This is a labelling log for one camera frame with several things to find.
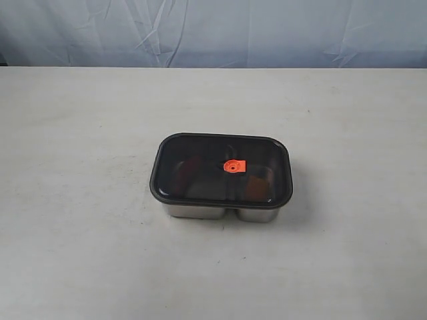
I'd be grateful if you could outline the yellow toy cheese block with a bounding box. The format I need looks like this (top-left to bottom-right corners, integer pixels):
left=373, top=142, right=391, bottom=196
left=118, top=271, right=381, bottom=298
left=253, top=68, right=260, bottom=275
left=245, top=175, right=270, bottom=202

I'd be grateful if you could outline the stainless steel lunch box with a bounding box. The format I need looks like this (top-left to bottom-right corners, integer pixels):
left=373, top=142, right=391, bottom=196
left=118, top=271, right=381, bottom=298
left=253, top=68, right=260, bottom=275
left=162, top=204, right=280, bottom=223

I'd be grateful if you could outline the red toy sausage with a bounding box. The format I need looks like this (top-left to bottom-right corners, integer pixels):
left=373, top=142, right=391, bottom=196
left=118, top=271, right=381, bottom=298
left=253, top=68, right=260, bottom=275
left=175, top=157, right=201, bottom=193

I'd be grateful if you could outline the dark transparent box lid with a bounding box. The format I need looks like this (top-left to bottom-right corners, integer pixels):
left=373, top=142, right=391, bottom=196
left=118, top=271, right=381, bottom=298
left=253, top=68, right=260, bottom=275
left=149, top=133, right=293, bottom=209

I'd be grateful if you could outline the blue-grey backdrop cloth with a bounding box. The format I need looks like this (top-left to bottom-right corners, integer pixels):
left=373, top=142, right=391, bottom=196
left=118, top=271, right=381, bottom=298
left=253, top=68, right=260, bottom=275
left=1, top=1, right=426, bottom=68

